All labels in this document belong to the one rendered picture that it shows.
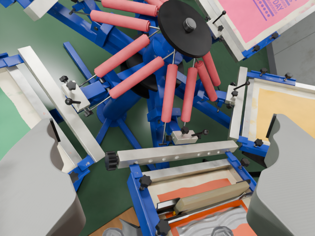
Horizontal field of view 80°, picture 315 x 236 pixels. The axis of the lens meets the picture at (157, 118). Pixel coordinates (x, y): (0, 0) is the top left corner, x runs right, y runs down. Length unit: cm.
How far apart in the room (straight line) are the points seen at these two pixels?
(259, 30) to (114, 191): 184
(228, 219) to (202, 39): 82
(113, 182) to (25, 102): 122
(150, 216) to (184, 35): 77
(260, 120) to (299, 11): 96
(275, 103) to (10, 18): 240
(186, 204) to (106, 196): 130
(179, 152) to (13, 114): 72
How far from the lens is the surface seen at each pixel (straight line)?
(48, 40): 233
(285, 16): 192
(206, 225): 85
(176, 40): 91
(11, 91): 102
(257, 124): 137
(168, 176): 85
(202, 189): 93
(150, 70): 91
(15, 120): 97
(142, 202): 72
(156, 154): 82
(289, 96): 160
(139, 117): 215
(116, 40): 118
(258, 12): 182
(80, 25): 127
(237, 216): 96
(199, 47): 98
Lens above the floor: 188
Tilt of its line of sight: 56 degrees down
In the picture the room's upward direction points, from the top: 59 degrees clockwise
